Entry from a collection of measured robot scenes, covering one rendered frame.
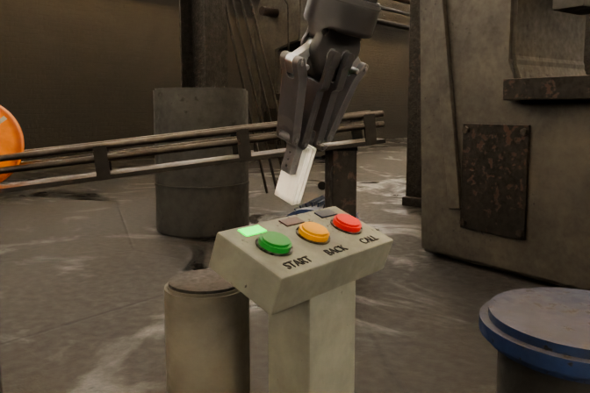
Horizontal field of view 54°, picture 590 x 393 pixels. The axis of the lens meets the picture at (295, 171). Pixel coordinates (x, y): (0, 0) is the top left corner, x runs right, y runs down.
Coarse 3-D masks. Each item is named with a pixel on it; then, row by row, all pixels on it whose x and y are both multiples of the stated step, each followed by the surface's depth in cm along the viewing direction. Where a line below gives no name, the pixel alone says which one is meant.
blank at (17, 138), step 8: (0, 112) 94; (8, 112) 96; (0, 120) 94; (8, 120) 95; (16, 120) 97; (0, 128) 95; (8, 128) 95; (16, 128) 95; (0, 136) 95; (8, 136) 95; (16, 136) 95; (0, 144) 95; (8, 144) 95; (16, 144) 95; (24, 144) 98; (0, 152) 95; (8, 152) 95; (16, 152) 96; (0, 176) 95; (8, 176) 97
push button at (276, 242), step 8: (264, 232) 68; (272, 232) 69; (264, 240) 67; (272, 240) 67; (280, 240) 67; (288, 240) 68; (264, 248) 66; (272, 248) 66; (280, 248) 66; (288, 248) 67
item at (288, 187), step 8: (304, 152) 63; (304, 160) 63; (304, 168) 64; (280, 176) 66; (288, 176) 65; (296, 176) 64; (280, 184) 66; (288, 184) 65; (296, 184) 64; (280, 192) 66; (288, 192) 65; (296, 192) 65; (288, 200) 65; (296, 200) 65
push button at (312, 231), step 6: (306, 222) 74; (312, 222) 75; (300, 228) 73; (306, 228) 73; (312, 228) 73; (318, 228) 74; (324, 228) 74; (306, 234) 72; (312, 234) 72; (318, 234) 72; (324, 234) 72; (318, 240) 72; (324, 240) 72
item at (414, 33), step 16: (416, 0) 434; (416, 16) 435; (416, 32) 436; (416, 48) 437; (416, 64) 438; (416, 80) 439; (416, 96) 440; (416, 112) 442; (416, 128) 443; (416, 144) 441; (416, 160) 442; (416, 176) 443; (416, 192) 444
